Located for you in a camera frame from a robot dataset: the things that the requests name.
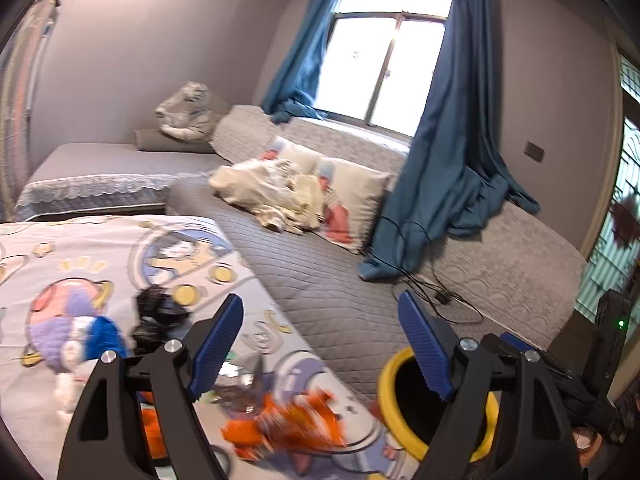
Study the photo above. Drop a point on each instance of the cream cloth pile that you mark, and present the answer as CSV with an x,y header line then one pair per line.
x,y
260,185

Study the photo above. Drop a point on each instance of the blue crumpled bag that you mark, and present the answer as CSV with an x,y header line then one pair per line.
x,y
105,337

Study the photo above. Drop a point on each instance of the yellow trash bin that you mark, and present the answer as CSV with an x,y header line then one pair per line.
x,y
390,385

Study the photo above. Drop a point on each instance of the window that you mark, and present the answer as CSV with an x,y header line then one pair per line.
x,y
370,65

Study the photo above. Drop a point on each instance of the stained glass door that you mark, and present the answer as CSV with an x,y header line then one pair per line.
x,y
615,240

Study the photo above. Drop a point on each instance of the grey quilted sofa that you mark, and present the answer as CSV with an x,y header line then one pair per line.
x,y
310,280

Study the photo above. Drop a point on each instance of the orange snack wrapper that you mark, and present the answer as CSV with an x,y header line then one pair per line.
x,y
285,425

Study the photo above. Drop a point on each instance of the baby print pillow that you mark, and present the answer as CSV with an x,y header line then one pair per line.
x,y
355,195
295,152

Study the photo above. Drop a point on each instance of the dark wall switch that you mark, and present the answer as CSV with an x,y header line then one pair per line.
x,y
534,152

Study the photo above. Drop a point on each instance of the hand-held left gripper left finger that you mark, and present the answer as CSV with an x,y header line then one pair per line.
x,y
220,345

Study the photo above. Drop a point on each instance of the grey bolster cushion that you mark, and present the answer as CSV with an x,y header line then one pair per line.
x,y
165,141

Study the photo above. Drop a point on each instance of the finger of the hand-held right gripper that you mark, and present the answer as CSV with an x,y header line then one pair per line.
x,y
515,341

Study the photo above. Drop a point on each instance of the white tiger plush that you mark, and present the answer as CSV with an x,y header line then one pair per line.
x,y
187,110

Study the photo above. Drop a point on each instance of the black plastic bag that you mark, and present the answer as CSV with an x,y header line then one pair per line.
x,y
160,305

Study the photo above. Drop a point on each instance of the grey lace-trimmed daybed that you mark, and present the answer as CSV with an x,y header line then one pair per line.
x,y
100,170

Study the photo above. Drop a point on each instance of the silver foil wrapper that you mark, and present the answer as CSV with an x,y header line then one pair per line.
x,y
245,385

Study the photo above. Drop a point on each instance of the cartoon printed blanket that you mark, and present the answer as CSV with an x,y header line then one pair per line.
x,y
75,250

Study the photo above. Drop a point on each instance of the blue curtain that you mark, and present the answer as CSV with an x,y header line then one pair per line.
x,y
450,160
305,45

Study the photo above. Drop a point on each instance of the black power adapter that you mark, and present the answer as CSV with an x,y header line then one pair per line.
x,y
442,298

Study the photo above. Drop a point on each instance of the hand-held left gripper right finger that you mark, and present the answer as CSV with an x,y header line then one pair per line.
x,y
425,345

